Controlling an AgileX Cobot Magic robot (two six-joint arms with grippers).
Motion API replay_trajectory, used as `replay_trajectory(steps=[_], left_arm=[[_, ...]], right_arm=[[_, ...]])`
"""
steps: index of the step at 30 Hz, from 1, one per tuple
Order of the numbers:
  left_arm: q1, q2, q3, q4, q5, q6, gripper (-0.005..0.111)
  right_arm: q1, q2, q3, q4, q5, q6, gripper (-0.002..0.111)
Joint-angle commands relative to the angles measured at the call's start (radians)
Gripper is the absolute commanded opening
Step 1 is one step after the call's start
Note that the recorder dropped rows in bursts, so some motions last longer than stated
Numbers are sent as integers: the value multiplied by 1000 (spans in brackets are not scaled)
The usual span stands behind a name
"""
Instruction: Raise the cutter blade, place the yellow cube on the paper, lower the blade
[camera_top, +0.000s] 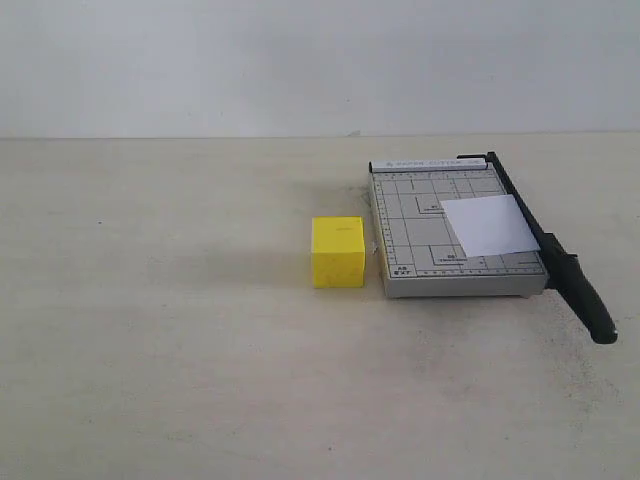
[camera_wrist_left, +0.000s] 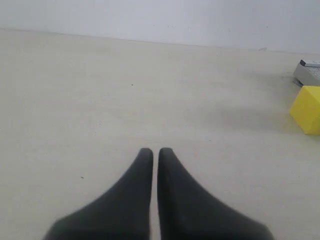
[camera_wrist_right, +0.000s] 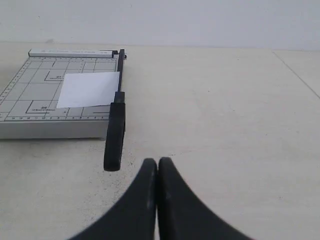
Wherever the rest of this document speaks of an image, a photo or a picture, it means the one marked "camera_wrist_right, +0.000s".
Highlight black cutter blade arm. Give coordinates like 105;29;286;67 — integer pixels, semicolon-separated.
103;49;126;172

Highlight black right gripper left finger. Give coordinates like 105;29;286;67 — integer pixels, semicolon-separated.
71;158;158;240

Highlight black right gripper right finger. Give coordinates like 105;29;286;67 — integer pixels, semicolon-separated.
157;157;250;240

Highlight white paper sheet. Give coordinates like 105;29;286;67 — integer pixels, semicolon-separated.
56;71;120;109

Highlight grey paper cutter base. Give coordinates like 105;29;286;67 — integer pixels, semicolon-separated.
0;49;127;139

